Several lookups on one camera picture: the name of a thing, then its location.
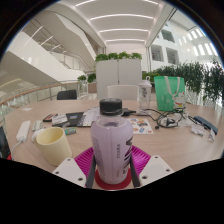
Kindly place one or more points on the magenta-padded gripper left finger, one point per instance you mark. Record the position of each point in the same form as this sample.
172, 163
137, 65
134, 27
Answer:
70, 170

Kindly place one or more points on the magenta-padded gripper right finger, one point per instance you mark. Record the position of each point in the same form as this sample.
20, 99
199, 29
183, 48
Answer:
153, 170

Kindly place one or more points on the purple drink bottle black cap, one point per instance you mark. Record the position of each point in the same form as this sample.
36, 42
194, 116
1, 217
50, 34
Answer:
111, 143

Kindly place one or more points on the pale yellow mug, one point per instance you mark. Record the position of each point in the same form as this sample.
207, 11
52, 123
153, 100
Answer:
55, 146

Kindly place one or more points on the small teal packet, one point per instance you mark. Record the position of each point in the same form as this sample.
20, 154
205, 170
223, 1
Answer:
70, 131

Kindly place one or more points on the colourful sticker sheet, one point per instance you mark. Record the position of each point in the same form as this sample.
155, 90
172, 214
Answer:
141, 126

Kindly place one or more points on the black notebook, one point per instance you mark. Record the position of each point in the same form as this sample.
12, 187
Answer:
74, 119

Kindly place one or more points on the small white box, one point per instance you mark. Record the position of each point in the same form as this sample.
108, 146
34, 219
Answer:
59, 120

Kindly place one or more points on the small grey oval device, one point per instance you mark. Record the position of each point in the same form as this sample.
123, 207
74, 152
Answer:
37, 125

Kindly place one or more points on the small black red box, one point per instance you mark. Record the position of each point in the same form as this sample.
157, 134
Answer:
49, 117

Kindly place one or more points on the small white packet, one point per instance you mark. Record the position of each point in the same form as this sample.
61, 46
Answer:
197, 130
212, 135

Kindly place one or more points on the white power strip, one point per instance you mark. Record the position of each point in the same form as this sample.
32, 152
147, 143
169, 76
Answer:
23, 131

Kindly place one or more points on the small black device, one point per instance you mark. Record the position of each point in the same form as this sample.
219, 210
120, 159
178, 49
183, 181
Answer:
128, 111

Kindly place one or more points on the dark grey chair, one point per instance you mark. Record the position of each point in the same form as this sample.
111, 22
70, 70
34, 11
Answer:
4, 145

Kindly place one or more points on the white paper card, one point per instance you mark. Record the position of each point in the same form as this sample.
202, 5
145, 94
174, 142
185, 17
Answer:
27, 109

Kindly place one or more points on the clear plastic shaker bottle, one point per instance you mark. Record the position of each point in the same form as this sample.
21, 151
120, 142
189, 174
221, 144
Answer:
144, 95

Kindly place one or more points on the black chair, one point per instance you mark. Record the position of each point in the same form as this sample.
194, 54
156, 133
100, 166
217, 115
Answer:
66, 95

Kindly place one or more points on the green tote bag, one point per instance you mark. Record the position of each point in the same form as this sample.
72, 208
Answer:
165, 93

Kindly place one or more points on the white chair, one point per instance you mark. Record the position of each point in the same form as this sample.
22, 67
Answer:
121, 92

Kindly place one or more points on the potted green plants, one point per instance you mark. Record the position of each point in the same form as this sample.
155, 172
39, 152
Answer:
90, 78

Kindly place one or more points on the green plant hedge row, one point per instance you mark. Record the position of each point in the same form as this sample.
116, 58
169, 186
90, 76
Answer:
196, 80

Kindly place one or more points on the white cabinet with plants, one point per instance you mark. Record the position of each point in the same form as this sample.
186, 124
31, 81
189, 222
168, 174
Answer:
116, 76

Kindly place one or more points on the ceiling light strips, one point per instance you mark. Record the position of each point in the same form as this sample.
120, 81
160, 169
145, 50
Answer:
120, 16

